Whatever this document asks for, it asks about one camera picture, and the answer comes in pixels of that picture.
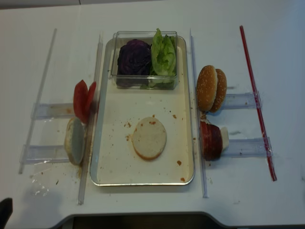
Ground bun bottom slice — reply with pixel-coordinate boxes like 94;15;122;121
132;117;167;160

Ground tomato slice right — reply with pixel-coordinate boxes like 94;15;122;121
84;82;97;117

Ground tomato slice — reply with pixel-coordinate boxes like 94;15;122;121
73;80;88;124
84;82;97;117

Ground green lettuce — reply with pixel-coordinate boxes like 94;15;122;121
151;28;176;76

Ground tomato slice left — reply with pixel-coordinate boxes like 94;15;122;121
73;80;88;124

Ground white pusher block patties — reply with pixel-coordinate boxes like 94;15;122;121
220;127;229;151

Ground bun bottom slices stack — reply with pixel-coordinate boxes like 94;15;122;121
64;117;85;166

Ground metal tray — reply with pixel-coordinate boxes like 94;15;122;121
90;37;195;187

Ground clear plastic box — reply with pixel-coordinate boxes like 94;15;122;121
110;29;178;90

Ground purple cabbage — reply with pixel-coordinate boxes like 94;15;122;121
117;39;152;75

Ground sesame bun top rear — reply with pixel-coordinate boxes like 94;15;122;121
196;65;218;112

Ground sesame bun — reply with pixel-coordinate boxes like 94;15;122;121
210;69;227;113
196;65;218;112

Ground sesame bun top front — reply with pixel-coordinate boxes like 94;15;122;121
210;69;227;113

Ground clear thin rod far left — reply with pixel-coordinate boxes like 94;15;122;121
18;28;57;174

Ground red plastic strip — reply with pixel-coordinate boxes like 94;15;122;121
239;25;277;182

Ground black object bottom left corner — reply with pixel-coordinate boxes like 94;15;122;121
0;198;13;229

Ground clear long rail right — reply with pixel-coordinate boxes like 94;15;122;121
190;30;208;198

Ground clear rail holder upper right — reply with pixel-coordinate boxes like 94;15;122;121
222;92;262;109

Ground clear rail holder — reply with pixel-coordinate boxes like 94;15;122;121
221;137;273;158
31;103;74;120
20;145;69;165
222;92;262;109

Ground clear rail holder upper left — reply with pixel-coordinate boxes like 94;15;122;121
31;103;74;120

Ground clear rail holder lower right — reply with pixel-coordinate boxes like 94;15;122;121
221;137;273;158

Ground clear rail holder lower left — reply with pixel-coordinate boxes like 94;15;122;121
20;145;69;165

